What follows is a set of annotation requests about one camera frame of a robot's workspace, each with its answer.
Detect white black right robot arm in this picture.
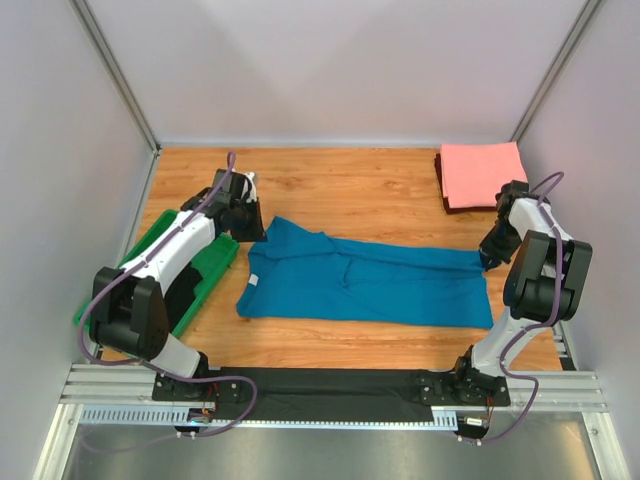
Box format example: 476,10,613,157
452,181,593,406

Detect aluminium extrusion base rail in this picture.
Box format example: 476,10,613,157
59,364,608,413

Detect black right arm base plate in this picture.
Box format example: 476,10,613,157
413,369,511,407

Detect aluminium frame post right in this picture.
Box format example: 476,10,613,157
510,0,606,143

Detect folded pink t shirt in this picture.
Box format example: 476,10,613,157
439,142,528,210

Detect black t shirts in tray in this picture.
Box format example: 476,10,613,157
164,263,203,337

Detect aluminium frame post left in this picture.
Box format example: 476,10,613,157
69,0,161,154

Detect black front mounting strip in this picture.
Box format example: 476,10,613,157
220,367,434,423

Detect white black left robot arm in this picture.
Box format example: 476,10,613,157
81,167,265,381

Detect aluminium frame post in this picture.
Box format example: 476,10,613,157
69,0,161,154
510,0,606,143

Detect green plastic tray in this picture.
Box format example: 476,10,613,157
74,208,240,361

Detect slotted aluminium cable rail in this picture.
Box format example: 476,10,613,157
79,403,461,431

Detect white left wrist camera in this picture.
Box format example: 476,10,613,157
241,171,258,203

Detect blue t shirt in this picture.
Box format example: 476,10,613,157
236,217,493,329

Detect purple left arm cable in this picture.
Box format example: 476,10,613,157
75,151,261,455

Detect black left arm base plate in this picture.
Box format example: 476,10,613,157
151,375,218,402

